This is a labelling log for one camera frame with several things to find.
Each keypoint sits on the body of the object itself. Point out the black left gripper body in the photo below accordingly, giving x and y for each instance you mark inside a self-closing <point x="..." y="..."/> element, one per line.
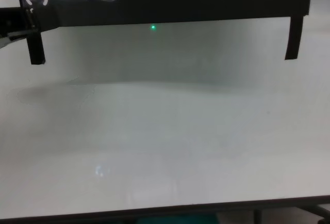
<point x="13" y="25"/>

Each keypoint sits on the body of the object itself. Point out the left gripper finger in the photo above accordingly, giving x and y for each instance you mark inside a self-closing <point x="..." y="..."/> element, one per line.
<point x="43" y="19"/>

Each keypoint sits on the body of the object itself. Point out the black robot print poster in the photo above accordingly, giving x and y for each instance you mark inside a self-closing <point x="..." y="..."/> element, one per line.
<point x="180" y="0"/>

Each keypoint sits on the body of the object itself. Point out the black table frame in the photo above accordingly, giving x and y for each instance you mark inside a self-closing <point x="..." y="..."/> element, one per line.
<point x="165" y="210"/>

